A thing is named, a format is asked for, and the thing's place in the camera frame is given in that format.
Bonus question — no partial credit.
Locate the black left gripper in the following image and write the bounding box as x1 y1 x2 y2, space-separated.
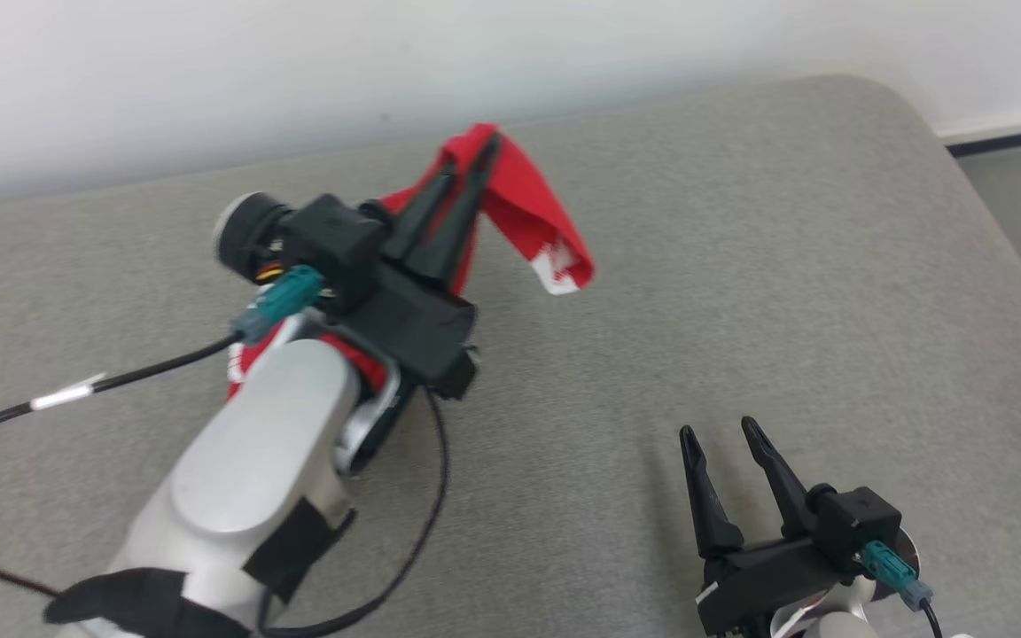
324 135 503 401

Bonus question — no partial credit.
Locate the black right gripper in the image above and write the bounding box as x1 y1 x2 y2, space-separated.
679 416 868 638

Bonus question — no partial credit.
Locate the dark baseboard strip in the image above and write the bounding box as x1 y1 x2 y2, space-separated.
943 124 1021 159

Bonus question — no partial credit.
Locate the black cable with teal plug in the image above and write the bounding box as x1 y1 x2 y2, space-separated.
0 264 327 455
860 541 946 638

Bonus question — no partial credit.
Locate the thin black cable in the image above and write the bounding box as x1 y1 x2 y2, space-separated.
253 385 452 638
0 539 61 598

